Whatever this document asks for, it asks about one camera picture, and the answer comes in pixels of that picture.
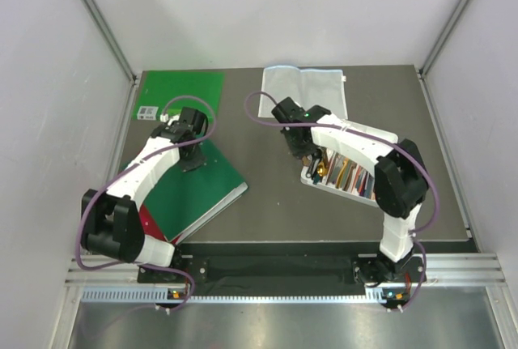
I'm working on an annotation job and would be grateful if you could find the black measuring spoon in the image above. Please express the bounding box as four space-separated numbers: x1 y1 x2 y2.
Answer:
305 154 321 179

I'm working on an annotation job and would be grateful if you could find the light green plastic folder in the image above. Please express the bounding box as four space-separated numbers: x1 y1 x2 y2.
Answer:
132 70 224 121

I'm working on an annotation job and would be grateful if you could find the aluminium frame rail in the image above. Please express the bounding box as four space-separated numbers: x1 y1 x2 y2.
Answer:
81 0 137 82

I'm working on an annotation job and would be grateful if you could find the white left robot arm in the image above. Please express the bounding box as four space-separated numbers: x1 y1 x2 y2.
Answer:
79 107 209 282

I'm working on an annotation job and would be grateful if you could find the black mounting base plate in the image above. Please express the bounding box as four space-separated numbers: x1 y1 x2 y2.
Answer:
136 254 428 285

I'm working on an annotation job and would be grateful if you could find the magenta folder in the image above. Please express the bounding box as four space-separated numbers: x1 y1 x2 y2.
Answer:
139 204 167 241

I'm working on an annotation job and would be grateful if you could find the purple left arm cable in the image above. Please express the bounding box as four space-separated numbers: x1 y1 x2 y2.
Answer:
74 96 216 313

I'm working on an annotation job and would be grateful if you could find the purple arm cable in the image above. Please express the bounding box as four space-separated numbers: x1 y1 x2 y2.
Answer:
74 96 216 313
245 92 442 313

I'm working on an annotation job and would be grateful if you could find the white cutlery tray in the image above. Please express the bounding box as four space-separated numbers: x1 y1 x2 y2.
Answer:
300 115 398 207

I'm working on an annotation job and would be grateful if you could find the teal handled gold spoon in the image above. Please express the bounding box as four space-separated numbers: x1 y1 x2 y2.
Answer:
312 160 329 185

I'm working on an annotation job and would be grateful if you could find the dark green ring binder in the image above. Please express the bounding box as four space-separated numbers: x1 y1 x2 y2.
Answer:
121 138 249 243

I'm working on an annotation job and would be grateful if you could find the clear mesh zip pouch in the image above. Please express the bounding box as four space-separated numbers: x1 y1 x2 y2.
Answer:
261 66 348 119

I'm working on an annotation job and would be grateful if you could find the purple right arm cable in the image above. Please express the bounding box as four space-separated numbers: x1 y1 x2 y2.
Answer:
245 92 442 313

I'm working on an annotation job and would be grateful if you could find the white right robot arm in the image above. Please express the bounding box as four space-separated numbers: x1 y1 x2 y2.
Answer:
271 97 428 281

